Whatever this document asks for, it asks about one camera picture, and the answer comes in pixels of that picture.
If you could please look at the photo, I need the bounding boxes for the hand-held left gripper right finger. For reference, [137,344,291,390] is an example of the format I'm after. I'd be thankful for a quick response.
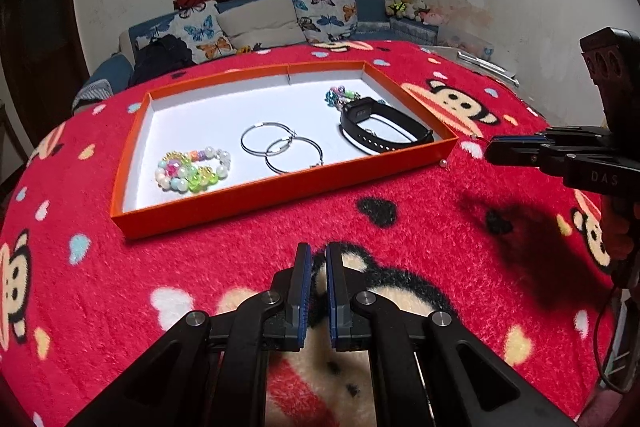
[326,244,577,427]

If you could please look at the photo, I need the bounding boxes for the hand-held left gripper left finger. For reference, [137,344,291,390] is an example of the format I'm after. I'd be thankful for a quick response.
[65,243,314,427]

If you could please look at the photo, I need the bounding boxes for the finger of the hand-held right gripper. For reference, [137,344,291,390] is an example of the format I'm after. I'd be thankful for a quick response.
[483,139,614,196]
[492,129,614,152]

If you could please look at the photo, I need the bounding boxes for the small pearl earring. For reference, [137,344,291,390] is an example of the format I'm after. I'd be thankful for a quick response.
[438,134,493,168]

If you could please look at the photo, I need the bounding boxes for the black wrist band watch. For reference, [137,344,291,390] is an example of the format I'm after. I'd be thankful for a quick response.
[339,97,435,156]

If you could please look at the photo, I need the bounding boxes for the silver hoop earring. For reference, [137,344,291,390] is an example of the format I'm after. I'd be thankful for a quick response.
[240,122,297,157]
[264,135,326,176]

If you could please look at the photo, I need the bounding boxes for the pastel bead bracelets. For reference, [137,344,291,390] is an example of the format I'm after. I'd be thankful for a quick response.
[155,149,234,190]

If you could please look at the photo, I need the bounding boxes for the colourful bead bracelet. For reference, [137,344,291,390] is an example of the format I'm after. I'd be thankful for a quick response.
[161,149,222,194]

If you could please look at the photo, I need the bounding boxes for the multicolour charm bracelet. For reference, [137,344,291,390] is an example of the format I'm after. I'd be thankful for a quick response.
[324,85,362,111]

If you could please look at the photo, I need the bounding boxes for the orange shallow cardboard box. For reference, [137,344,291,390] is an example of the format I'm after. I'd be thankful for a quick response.
[110,61,459,240]

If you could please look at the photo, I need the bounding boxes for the person's right hand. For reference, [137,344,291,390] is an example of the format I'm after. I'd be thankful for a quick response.
[606,199,640,276]

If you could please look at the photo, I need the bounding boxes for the red monkey print blanket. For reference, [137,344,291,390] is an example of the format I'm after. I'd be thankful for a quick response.
[0,38,637,427]

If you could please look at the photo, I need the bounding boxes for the pile of stuffed toys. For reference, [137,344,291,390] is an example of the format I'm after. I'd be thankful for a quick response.
[376,0,447,26]

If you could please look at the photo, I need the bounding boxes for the butterfly print cushion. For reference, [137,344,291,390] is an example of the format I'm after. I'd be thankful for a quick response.
[289,0,359,46]
[166,1,237,64]

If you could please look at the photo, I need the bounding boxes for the black backpack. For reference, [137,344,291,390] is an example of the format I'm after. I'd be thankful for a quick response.
[128,34,197,86]

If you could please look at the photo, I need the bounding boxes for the beige cushion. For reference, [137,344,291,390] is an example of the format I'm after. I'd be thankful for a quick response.
[217,0,307,48]

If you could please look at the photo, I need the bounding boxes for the blue sofa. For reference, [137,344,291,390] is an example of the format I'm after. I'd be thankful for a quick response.
[74,0,442,108]

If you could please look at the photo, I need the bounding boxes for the dark wooden door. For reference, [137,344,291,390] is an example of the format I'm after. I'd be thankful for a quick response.
[0,0,92,140]

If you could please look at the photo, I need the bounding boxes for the grey metal rail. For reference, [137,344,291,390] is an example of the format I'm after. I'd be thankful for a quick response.
[456,49,522,88]

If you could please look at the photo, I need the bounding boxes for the black cable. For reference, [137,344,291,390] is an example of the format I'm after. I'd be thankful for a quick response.
[594,274,633,394]

